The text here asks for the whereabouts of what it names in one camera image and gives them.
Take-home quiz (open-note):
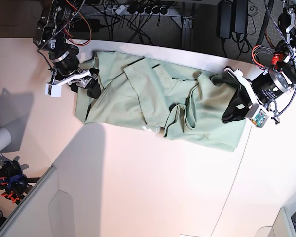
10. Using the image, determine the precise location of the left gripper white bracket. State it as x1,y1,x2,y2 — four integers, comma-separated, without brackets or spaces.
210,66,267,123

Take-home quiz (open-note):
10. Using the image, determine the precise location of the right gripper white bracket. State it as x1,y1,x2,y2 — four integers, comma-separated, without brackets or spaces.
48,68,101,99

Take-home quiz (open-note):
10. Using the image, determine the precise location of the light green T-shirt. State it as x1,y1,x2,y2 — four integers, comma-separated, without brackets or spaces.
75,52,245,152

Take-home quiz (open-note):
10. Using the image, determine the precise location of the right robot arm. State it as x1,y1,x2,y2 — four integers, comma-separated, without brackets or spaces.
33,0,101,99

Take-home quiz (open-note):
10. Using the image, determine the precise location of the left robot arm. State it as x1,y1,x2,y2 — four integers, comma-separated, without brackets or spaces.
221,0,296,127

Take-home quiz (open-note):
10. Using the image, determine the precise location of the black power adapter brick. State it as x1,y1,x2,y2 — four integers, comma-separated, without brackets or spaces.
217,0,232,39

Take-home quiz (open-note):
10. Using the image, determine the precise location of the white power strip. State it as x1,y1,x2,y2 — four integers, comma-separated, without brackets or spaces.
108,4,181,17

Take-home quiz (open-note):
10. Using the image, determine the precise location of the blue orange clamp pile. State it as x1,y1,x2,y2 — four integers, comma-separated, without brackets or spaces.
0,161,30,205

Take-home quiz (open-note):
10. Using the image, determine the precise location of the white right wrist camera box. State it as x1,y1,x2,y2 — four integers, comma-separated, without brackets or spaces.
45,83,62,98

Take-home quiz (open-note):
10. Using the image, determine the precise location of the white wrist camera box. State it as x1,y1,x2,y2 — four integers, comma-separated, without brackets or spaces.
45,83,62,98
245,104,271,128

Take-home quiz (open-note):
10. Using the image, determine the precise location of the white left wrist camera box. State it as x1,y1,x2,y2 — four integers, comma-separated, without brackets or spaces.
245,104,271,128

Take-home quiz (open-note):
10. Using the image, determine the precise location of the aluminium frame post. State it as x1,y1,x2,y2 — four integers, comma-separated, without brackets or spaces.
181,16,193,51

